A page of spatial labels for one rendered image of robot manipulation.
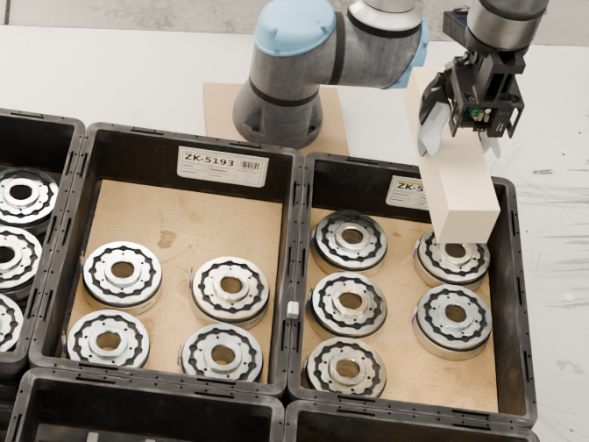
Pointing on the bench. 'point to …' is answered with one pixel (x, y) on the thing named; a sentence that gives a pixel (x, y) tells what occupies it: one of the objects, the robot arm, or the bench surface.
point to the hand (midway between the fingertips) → (450, 145)
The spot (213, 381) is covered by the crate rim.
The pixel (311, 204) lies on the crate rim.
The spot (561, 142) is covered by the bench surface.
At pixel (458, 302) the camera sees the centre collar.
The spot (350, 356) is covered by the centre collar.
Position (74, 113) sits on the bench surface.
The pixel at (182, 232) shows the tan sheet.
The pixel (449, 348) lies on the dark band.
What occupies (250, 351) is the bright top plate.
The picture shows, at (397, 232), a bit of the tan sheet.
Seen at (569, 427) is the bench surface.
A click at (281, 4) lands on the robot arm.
